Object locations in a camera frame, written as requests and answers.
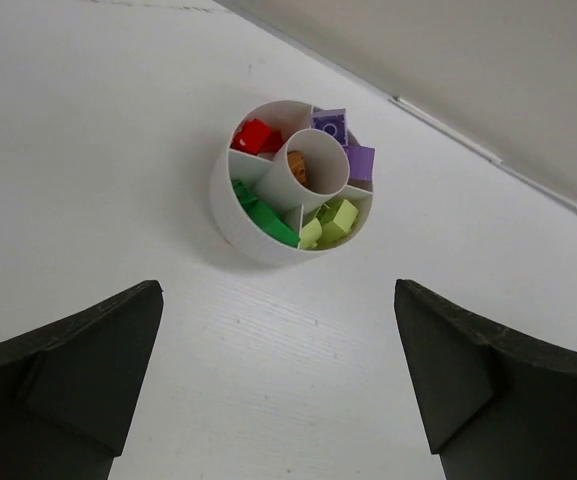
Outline lone light yellow lego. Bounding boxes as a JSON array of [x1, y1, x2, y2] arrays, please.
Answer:
[[316, 203, 334, 225]]

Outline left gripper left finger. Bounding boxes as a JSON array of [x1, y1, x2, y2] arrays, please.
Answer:
[[0, 280, 164, 479]]

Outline lavender 2x2 lego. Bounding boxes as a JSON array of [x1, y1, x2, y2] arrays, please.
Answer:
[[311, 109, 349, 146]]

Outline purple butterfly curved lego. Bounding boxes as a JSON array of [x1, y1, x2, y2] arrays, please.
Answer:
[[344, 145, 375, 181]]

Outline white round divided container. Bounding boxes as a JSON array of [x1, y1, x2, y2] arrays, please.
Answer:
[[209, 100, 373, 267]]

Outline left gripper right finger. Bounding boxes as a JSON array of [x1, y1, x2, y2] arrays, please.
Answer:
[[394, 279, 577, 479]]

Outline dark green curved lego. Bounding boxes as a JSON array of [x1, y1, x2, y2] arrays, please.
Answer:
[[243, 200, 299, 247]]

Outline red lego brick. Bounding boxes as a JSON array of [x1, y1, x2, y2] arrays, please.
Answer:
[[231, 119, 273, 155]]

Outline green 2x4 lego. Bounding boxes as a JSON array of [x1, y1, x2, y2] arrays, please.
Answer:
[[231, 179, 258, 212]]

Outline light yellow lego brick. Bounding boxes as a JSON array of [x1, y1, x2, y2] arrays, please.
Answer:
[[321, 199, 358, 242]]

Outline brown lego plate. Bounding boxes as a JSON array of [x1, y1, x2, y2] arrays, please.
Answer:
[[287, 151, 308, 187]]

